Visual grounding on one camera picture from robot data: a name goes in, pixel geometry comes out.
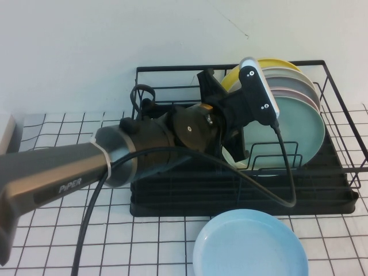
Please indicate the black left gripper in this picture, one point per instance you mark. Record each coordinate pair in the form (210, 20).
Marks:
(235, 110)

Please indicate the mint green plate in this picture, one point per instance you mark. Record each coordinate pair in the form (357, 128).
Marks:
(299, 129)

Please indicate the left grey black robot arm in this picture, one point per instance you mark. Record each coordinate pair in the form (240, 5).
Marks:
(72, 162)

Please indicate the grey plate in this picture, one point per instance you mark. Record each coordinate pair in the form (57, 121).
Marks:
(293, 84)

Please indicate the yellow plate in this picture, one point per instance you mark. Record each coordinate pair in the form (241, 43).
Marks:
(281, 63)

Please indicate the pink plate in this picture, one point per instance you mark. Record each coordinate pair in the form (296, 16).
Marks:
(299, 94)

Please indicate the light blue plate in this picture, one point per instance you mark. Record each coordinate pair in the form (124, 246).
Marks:
(250, 247)

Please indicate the black plastic drip tray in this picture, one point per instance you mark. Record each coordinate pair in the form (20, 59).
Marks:
(187, 198)

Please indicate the white zip tie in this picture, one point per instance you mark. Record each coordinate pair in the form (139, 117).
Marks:
(100, 148)

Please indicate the white black grid tablecloth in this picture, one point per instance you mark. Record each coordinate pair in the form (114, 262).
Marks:
(143, 244)

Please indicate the beige box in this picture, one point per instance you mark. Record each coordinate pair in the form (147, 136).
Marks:
(8, 132)

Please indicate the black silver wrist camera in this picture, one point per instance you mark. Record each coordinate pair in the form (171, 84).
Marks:
(257, 89)

